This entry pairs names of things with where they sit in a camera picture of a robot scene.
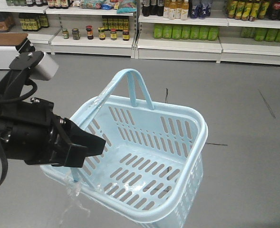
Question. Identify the green-lid glass jar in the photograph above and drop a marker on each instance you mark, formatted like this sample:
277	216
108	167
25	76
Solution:
65	33

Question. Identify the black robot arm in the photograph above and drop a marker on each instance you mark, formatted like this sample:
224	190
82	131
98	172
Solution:
33	133

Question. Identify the light blue plastic basket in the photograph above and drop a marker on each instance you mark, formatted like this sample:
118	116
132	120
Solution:
151	167

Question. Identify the red-lid dark jar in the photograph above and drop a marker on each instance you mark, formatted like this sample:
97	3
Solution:
89	30

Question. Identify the white box appliance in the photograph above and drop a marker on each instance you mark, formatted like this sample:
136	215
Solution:
11	45

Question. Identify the clear plastic tag strip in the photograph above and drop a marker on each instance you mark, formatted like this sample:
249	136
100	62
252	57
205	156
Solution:
74	215

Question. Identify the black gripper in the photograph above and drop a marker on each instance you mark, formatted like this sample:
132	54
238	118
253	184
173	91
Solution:
33	133

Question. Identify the yellow-lid jar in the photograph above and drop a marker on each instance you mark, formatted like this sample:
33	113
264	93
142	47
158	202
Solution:
101	33

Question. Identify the grey-lid glass jar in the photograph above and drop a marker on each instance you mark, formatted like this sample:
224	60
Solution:
75	34

